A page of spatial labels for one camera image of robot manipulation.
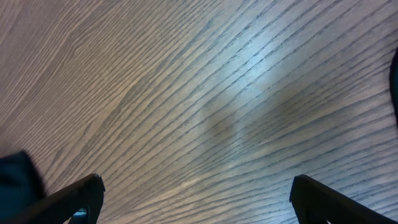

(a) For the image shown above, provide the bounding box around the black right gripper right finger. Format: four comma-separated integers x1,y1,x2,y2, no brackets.
289,175,395,224

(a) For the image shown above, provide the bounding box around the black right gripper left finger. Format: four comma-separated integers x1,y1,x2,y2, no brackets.
1,174,105,224

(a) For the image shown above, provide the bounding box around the black t-shirt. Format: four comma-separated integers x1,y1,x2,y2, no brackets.
1,151,47,220

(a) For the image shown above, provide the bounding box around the dark navy t-shirt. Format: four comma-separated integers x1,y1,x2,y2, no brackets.
389,49,398,123

